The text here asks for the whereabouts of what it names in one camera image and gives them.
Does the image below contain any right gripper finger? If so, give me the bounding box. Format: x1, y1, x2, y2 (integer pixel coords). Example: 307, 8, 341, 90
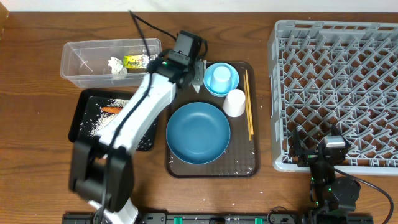
330, 125, 351, 146
289, 128, 302, 157

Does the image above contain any yellow foil snack wrapper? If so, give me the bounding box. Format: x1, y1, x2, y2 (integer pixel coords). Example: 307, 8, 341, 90
123, 54, 158, 69

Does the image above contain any dark blue plate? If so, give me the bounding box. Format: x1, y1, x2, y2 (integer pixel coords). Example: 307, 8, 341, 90
166, 102, 231, 165

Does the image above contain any white tissue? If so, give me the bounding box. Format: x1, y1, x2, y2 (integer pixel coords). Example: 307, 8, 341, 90
108, 57, 127, 80
191, 60, 206, 93

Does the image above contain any orange carrot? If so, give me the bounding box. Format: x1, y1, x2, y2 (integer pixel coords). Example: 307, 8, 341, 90
101, 106, 122, 114

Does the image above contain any pile of white rice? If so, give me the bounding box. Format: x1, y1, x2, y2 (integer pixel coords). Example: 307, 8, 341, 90
79, 98, 155, 149

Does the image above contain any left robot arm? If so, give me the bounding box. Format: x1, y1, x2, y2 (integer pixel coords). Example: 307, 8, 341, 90
69, 49, 206, 223

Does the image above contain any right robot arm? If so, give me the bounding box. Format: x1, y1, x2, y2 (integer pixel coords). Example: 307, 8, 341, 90
289, 126, 361, 223

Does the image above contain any grey dishwasher rack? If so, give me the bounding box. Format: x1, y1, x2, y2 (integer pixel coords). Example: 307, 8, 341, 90
268, 20, 397, 176

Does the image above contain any black waste tray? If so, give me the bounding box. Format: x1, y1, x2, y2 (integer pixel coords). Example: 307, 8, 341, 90
68, 88, 159, 152

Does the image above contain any light blue bowl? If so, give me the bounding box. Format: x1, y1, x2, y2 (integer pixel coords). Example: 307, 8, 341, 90
203, 63, 239, 97

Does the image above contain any light blue cup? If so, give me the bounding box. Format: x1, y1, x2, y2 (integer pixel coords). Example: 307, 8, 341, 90
210, 65, 231, 94

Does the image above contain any right wooden chopstick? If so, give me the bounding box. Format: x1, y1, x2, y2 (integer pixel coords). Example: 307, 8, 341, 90
245, 70, 254, 138

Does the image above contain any wooden chopstick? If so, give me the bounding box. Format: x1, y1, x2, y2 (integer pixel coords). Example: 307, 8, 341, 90
245, 70, 254, 138
243, 75, 252, 141

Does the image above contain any left wooden chopstick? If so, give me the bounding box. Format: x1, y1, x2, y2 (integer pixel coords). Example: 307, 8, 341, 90
243, 75, 252, 141

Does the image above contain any pink cup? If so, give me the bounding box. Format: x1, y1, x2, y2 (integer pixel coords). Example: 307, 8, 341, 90
223, 89, 246, 118

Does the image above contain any clear plastic bin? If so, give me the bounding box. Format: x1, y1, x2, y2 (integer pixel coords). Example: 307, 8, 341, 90
60, 39, 147, 88

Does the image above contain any left black cable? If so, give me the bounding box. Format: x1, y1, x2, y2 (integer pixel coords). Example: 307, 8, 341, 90
93, 10, 178, 224

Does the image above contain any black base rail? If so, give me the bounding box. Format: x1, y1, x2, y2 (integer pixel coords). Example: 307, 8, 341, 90
61, 213, 374, 224

